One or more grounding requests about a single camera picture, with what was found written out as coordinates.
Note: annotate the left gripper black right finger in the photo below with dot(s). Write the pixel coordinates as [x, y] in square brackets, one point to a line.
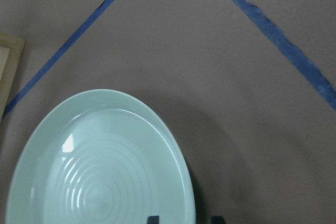
[217, 220]

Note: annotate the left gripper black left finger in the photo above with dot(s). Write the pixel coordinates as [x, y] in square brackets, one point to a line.
[153, 220]

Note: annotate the light green plate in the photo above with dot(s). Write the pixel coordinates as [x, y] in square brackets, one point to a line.
[101, 156]

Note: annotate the wooden dish rack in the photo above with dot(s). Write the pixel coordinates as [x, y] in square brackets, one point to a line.
[11, 51]

